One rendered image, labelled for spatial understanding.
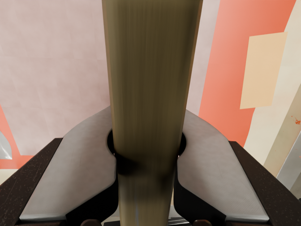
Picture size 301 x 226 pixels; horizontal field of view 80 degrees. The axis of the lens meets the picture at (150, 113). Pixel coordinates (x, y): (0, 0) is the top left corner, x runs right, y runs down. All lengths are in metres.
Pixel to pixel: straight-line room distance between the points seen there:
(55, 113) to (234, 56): 0.27
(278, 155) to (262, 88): 0.12
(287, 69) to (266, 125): 0.09
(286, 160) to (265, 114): 0.08
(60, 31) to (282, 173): 0.40
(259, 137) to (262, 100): 0.07
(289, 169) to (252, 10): 0.25
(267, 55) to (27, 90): 0.34
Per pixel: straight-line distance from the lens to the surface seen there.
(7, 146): 0.39
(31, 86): 0.31
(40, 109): 0.32
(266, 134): 0.36
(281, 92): 0.33
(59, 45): 0.27
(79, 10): 0.26
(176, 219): 0.58
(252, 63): 0.29
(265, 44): 0.29
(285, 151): 0.36
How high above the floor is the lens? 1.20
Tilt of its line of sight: 61 degrees down
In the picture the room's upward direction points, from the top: 178 degrees clockwise
